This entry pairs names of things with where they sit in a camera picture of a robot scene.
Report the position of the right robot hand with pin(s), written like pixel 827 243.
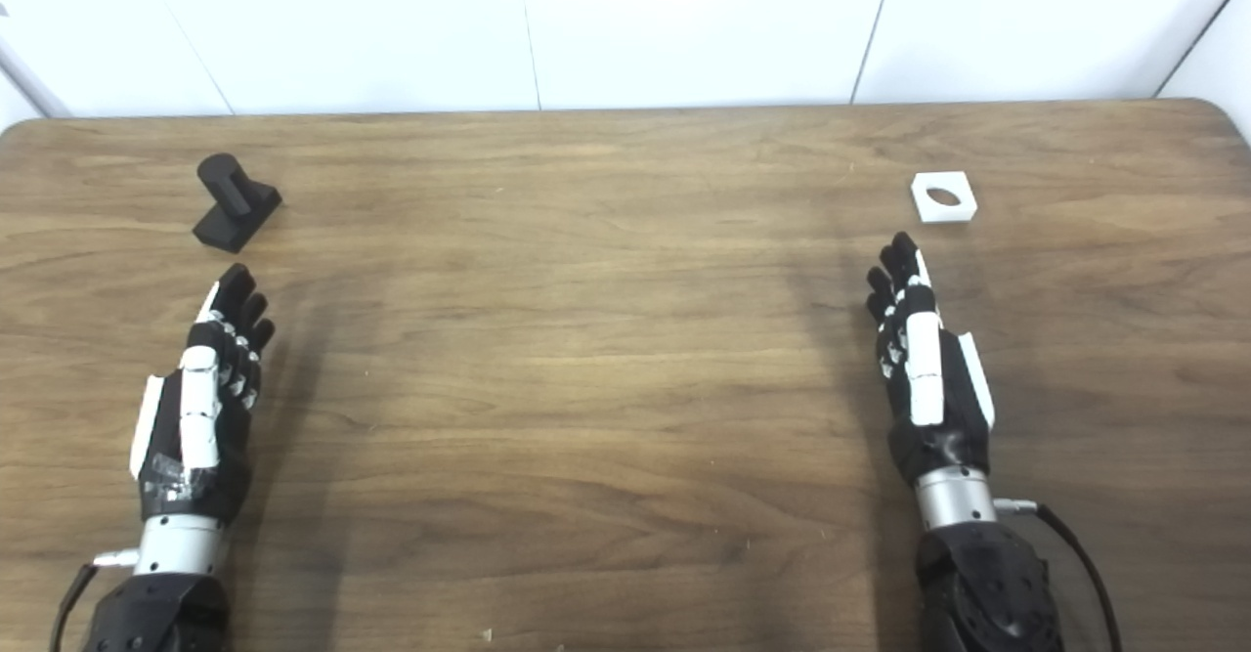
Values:
pixel 925 369

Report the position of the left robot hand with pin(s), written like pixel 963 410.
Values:
pixel 199 408

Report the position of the white square piece with hole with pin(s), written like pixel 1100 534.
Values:
pixel 944 196

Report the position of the black peg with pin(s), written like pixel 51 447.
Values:
pixel 235 204

